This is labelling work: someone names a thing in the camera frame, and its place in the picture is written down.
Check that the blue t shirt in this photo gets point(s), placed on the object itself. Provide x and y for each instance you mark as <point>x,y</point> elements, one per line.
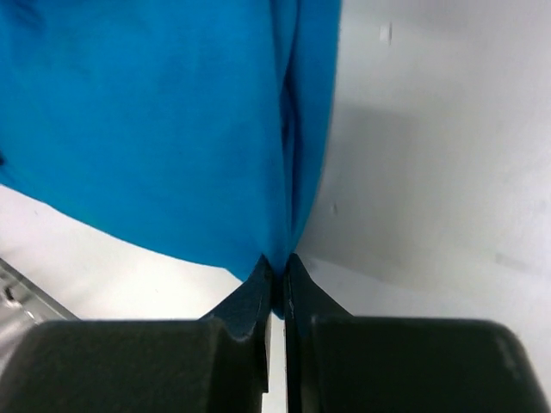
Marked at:
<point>196,129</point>

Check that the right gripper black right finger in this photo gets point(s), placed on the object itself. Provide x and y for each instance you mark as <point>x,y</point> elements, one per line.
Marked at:
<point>339,362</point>

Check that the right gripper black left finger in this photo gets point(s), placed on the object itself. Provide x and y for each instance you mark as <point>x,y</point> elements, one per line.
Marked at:
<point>216,363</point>

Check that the silver metal base rail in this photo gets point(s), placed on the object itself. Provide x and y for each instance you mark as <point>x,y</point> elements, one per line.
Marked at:
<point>23,305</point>

